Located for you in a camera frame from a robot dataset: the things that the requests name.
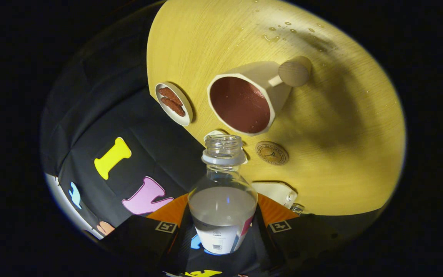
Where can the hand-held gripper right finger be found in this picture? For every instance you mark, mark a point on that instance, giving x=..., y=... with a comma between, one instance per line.
x=306, y=238

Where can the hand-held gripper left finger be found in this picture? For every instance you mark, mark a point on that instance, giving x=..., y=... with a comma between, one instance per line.
x=140, y=238

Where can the clear juice bottle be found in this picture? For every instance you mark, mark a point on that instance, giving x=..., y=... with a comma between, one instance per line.
x=221, y=209

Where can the round cork coaster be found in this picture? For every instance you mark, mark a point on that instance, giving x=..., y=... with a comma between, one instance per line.
x=272, y=153

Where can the white toaster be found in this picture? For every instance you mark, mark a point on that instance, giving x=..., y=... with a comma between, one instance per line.
x=273, y=192

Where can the wooden table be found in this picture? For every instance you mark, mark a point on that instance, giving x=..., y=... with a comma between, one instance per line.
x=340, y=134

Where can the white divided bean dish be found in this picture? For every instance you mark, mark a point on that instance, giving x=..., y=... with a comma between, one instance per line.
x=212, y=134

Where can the white oval plate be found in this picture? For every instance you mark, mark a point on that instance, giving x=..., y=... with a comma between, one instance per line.
x=187, y=117

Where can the black backdrop cloth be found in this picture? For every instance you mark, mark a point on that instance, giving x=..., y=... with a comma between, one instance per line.
x=90, y=115

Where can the red-brown food piece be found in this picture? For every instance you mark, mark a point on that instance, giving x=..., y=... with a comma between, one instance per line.
x=173, y=107
x=170, y=95

